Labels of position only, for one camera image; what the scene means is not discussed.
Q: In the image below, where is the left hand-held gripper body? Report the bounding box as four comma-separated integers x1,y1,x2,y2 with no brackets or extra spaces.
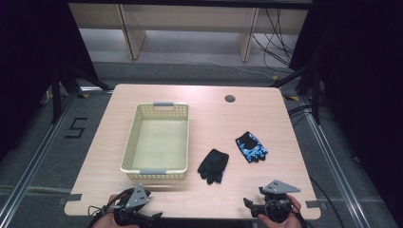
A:
113,184,152,226

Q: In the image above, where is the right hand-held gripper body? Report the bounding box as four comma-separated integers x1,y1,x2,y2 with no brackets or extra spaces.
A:
251,180,301,223

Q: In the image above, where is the black glove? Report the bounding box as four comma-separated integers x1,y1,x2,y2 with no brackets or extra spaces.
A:
197,148,230,185

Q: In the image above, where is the blue patterned fingerless glove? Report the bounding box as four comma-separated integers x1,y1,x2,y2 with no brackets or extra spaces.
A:
235,131,269,163

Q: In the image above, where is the yellow plastic basket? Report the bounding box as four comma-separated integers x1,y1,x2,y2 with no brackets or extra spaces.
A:
120,101,190,181

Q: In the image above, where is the person's right hand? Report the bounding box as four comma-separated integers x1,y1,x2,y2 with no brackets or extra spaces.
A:
257,194,303,228

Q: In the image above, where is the person's left hand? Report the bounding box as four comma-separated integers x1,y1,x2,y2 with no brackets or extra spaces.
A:
91,194,141,228

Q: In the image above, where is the black metal stand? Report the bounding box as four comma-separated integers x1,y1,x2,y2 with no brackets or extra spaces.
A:
269,61,321,125
50,61,112,125

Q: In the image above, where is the black curtain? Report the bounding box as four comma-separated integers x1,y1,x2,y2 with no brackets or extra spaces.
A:
0,0,99,162
289,0,403,222

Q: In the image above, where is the light wooden shelf unit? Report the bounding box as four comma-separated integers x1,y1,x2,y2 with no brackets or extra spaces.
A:
67,3,310,64

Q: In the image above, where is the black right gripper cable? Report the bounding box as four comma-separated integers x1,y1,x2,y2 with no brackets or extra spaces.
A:
286,202,313,228

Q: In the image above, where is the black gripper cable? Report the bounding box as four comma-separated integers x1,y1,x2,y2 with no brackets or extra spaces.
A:
87,188,134,228
286,202,313,228

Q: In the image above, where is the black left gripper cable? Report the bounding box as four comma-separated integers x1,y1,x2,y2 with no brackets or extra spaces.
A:
87,188,134,228

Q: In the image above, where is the black floor cable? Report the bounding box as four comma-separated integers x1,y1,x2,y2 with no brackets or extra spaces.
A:
308,176,347,228

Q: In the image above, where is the aluminium floor rail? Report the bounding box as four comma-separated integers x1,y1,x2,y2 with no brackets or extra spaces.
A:
0,91,79,222
298,94,373,228

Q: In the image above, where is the bundle of black hanging cables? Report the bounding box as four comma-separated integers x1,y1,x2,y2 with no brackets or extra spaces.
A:
252,8,297,68

